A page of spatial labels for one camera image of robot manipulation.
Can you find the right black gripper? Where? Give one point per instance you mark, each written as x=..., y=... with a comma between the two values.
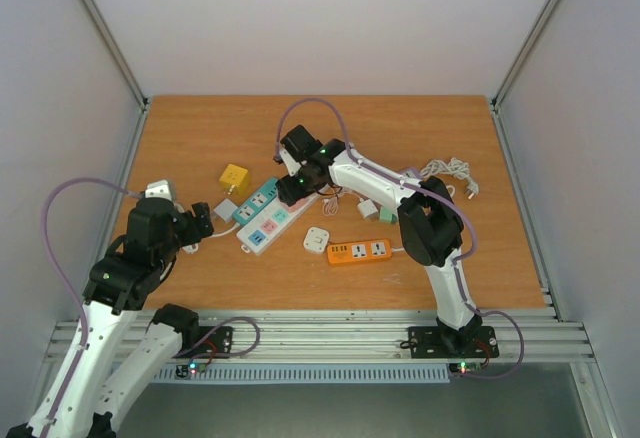
x=290, y=190

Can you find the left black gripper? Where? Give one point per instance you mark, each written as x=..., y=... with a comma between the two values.
x=195, y=233

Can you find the long white power strip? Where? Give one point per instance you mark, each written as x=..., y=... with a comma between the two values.
x=268, y=225

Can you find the pink cube socket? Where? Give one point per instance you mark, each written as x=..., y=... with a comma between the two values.
x=297, y=205

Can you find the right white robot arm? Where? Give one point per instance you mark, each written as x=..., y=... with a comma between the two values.
x=430, y=228

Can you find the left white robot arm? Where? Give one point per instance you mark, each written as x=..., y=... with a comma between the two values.
x=89, y=397

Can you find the grey plug adapter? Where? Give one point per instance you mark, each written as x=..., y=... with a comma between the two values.
x=225, y=210

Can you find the teal power strip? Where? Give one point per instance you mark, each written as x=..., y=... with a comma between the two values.
x=256, y=202

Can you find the yellow cube adapter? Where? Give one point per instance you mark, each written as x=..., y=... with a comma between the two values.
x=234, y=180

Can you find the white usb charger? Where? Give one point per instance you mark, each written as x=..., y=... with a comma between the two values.
x=368, y=209

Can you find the green small adapter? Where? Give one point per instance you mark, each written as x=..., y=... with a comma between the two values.
x=387, y=215

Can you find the orange power strip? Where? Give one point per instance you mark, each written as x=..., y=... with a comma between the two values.
x=349, y=253

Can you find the purple power strip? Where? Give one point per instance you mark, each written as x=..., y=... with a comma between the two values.
x=411, y=173

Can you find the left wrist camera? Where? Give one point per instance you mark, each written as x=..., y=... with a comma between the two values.
x=161, y=189

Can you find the white round switch socket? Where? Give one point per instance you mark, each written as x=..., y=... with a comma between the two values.
x=316, y=240

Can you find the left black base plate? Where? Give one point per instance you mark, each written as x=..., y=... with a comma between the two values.
x=209, y=342

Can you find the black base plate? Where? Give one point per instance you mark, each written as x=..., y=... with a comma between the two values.
x=209, y=342
x=425, y=342

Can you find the grey slotted cable duct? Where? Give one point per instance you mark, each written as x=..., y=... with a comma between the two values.
x=283, y=374

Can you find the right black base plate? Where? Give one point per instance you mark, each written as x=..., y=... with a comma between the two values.
x=425, y=342

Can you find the aluminium rail frame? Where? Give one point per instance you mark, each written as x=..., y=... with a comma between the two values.
x=309, y=311

